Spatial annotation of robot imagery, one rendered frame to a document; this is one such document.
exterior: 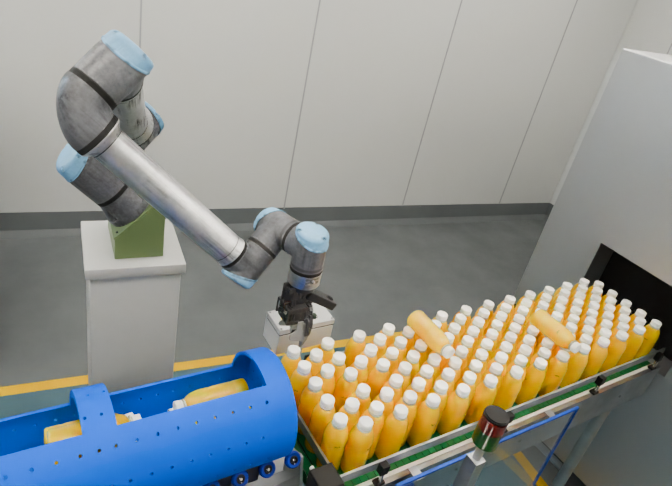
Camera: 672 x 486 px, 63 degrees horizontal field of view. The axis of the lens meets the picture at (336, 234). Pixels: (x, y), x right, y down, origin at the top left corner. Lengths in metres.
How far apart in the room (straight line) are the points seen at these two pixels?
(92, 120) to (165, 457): 0.73
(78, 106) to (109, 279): 0.83
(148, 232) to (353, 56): 2.68
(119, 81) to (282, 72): 2.84
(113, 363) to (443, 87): 3.46
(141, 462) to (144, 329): 0.90
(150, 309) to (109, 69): 1.02
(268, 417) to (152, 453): 0.27
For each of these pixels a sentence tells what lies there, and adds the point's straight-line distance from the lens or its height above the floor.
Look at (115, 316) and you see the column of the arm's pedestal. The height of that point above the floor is 0.89.
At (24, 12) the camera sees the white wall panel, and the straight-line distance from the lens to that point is 3.78.
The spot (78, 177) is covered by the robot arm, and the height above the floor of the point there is 1.39.
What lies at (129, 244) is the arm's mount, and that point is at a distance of 1.96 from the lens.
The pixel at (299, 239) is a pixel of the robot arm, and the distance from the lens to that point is 1.42.
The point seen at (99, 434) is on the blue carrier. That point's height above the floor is 1.22.
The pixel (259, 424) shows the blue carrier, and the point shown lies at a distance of 1.36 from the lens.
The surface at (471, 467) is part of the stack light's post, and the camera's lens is 1.56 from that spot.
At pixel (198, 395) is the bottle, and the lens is 1.47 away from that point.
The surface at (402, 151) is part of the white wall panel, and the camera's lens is 4.77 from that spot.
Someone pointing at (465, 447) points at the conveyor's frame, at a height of 0.90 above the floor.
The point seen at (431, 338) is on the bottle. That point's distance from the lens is 1.80.
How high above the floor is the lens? 2.19
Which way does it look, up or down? 28 degrees down
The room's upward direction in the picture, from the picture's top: 13 degrees clockwise
